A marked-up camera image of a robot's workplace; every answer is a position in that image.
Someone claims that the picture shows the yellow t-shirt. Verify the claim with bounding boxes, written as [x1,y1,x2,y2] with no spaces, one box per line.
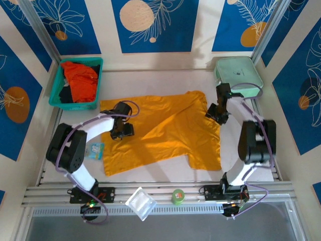
[99,90,222,178]

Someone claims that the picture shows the pale green bin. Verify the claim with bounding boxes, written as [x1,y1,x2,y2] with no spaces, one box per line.
[213,55,264,98]

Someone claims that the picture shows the blue printed snack packet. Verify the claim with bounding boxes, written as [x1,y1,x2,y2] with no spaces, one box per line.
[85,142,105,161]

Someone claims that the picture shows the red and black clothes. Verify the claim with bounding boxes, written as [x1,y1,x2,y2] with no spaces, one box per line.
[61,61,99,103]

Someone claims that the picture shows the teal plastic laundry basket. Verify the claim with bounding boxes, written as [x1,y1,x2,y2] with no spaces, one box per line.
[48,57,104,111]

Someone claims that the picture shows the black garment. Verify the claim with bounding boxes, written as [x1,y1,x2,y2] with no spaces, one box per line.
[59,64,101,104]

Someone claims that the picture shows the clear plastic container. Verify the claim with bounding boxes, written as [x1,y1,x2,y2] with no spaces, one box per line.
[124,187,157,221]

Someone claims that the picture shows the green can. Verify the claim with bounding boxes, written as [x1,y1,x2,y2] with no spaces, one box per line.
[171,188,186,205]

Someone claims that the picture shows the grey lower shelf panel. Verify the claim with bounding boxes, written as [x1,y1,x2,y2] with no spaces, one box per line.
[15,208,308,241]

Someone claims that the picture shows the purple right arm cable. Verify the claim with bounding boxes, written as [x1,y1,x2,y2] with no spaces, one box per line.
[229,82,276,219]

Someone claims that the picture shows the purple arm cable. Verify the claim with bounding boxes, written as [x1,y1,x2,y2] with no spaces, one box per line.
[229,82,276,219]
[55,100,140,225]

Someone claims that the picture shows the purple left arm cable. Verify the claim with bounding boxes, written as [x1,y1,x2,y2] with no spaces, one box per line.
[55,100,140,225]

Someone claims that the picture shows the aluminium corner post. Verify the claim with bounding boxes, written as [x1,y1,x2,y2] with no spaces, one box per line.
[17,0,63,66]
[251,0,294,65]

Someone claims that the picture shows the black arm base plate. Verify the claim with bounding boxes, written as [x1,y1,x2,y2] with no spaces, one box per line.
[69,186,116,204]
[199,184,250,202]

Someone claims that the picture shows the aluminium frame rail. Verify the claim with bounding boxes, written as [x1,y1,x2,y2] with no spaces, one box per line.
[21,181,296,208]

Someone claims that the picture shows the aluminium side rail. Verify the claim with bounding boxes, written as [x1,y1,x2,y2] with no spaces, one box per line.
[252,100,283,182]
[36,109,63,187]

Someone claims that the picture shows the black cable connector box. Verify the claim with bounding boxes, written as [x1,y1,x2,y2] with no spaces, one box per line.
[222,202,245,218]
[80,203,101,221]

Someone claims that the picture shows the slotted grey cable duct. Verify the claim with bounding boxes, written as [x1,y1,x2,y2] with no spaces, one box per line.
[31,202,291,217]

